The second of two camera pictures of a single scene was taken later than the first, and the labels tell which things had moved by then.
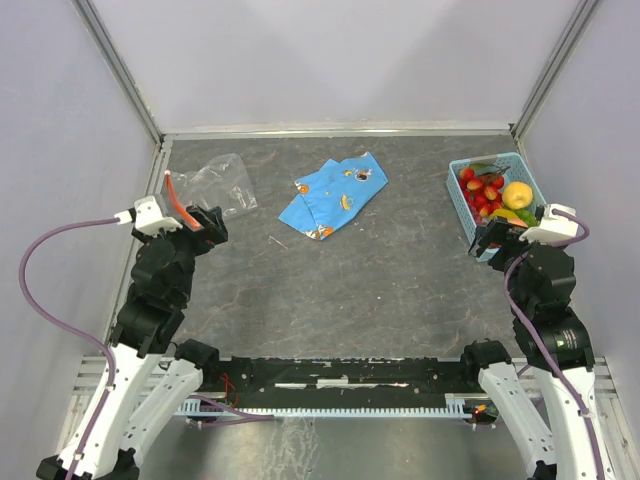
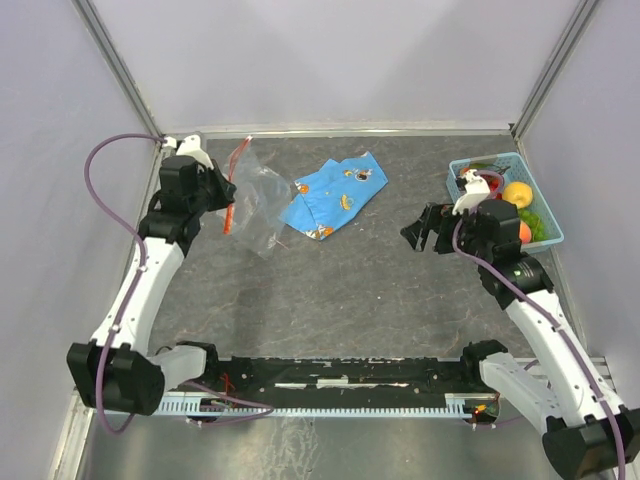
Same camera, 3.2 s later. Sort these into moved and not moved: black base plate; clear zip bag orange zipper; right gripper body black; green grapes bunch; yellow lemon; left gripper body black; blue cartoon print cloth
Moved: right gripper body black; left gripper body black; clear zip bag orange zipper
Not moved: blue cartoon print cloth; green grapes bunch; black base plate; yellow lemon
